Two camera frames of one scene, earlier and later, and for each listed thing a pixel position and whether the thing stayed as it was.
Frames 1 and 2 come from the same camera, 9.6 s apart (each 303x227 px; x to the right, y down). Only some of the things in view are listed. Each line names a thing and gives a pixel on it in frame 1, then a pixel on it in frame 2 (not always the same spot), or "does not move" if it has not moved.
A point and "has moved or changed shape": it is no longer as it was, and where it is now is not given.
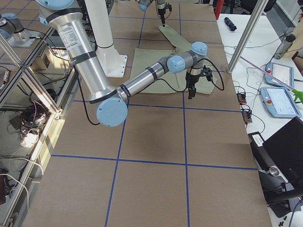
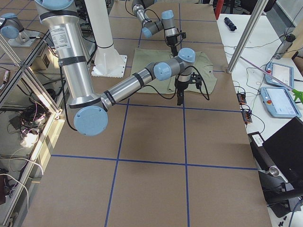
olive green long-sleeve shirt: x=170 y=82 has moved or changed shape
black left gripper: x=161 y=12 -> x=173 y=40
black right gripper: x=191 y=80 -> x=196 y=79
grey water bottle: x=285 y=46 does not move
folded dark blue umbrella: x=230 y=24 does not move
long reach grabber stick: x=299 y=94 does not move
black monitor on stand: x=280 y=163 does not move
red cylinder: x=219 y=5 does not move
